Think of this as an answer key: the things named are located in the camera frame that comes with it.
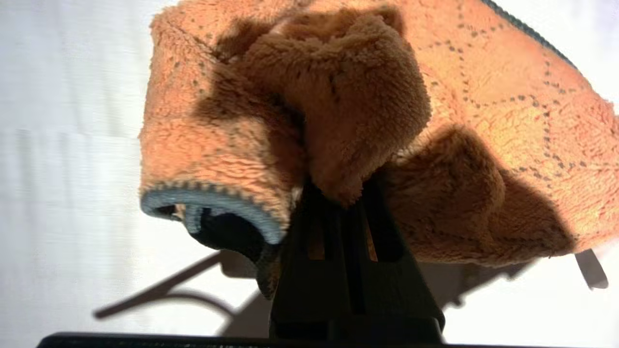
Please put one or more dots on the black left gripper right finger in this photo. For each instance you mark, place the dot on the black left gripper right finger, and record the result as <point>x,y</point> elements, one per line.
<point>391,299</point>

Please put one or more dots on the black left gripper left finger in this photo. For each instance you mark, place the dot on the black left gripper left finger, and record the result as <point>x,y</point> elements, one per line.
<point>309,290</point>

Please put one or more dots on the orange microfibre cloth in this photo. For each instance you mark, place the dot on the orange microfibre cloth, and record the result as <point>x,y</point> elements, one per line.
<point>348,96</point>

